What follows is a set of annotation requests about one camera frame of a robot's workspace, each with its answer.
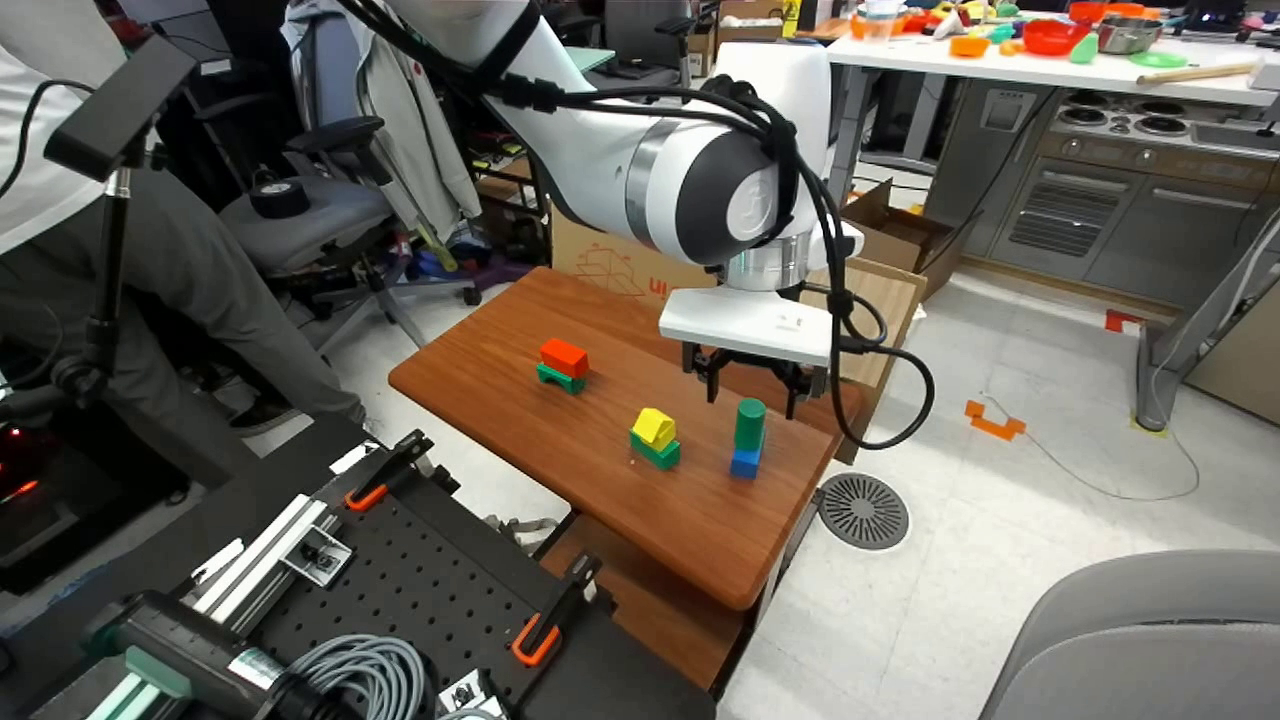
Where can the person in grey trousers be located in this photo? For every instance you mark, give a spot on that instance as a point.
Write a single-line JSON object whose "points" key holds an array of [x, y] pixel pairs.
{"points": [[175, 264]]}

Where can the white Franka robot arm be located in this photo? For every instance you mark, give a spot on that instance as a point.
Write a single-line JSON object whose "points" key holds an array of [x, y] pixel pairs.
{"points": [[627, 162]]}

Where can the orange toy cup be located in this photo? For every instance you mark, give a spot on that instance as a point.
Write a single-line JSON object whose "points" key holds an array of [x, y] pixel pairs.
{"points": [[971, 46]]}

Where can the green cylindrical block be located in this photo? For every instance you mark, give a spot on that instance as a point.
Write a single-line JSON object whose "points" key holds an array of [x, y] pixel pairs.
{"points": [[749, 424]]}

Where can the wooden rolling pin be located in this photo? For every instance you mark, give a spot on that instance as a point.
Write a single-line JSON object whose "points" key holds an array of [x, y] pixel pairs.
{"points": [[1202, 73]]}

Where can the orange floor tape marker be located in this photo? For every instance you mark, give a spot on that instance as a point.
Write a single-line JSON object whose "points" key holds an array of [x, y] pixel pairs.
{"points": [[995, 423]]}

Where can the yellow house-shaped block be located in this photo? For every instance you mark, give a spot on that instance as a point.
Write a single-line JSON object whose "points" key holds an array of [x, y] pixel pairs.
{"points": [[654, 430]]}

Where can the green block under red block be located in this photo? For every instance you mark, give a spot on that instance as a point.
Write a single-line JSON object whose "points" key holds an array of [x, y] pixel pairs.
{"points": [[559, 382]]}

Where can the grey toy kitchen cabinet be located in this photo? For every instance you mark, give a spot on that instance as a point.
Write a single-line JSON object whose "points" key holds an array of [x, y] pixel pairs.
{"points": [[1133, 202]]}

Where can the blue cube block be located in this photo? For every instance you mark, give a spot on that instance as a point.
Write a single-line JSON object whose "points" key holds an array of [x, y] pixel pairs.
{"points": [[747, 464]]}

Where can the red toy bowl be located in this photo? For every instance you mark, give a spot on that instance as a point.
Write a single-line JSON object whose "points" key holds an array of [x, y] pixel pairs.
{"points": [[1053, 37]]}

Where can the aluminium rail profile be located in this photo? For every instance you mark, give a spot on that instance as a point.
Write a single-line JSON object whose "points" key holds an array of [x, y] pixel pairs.
{"points": [[266, 552]]}

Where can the black perforated breadboard table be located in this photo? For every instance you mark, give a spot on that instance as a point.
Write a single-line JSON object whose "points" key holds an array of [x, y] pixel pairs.
{"points": [[403, 600]]}

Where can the open cardboard box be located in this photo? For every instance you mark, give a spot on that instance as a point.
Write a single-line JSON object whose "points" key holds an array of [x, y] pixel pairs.
{"points": [[904, 232]]}

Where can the green block under yellow block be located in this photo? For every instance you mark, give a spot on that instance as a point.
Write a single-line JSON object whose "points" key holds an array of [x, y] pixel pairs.
{"points": [[657, 459]]}

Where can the black camera on stand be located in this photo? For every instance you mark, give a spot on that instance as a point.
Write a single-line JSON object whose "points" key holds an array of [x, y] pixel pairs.
{"points": [[123, 112]]}

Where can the round metal floor drain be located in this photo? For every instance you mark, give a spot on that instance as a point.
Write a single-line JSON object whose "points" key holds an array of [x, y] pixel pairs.
{"points": [[861, 515]]}

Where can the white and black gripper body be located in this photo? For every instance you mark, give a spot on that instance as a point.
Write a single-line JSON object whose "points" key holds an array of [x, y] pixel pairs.
{"points": [[747, 327]]}

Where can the grey office chair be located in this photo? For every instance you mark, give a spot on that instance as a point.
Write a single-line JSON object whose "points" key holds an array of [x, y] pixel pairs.
{"points": [[1144, 642]]}

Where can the white table with toys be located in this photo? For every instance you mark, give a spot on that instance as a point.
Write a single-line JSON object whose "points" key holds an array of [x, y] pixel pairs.
{"points": [[1053, 73]]}

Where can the orange-red rectangular block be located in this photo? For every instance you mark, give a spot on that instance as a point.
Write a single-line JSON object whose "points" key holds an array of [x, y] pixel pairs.
{"points": [[566, 357]]}

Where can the red floor tape piece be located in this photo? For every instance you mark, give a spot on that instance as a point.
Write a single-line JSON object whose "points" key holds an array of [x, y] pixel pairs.
{"points": [[1123, 320]]}

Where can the dark office chair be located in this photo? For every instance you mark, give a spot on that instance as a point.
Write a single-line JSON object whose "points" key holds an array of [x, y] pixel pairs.
{"points": [[322, 202]]}

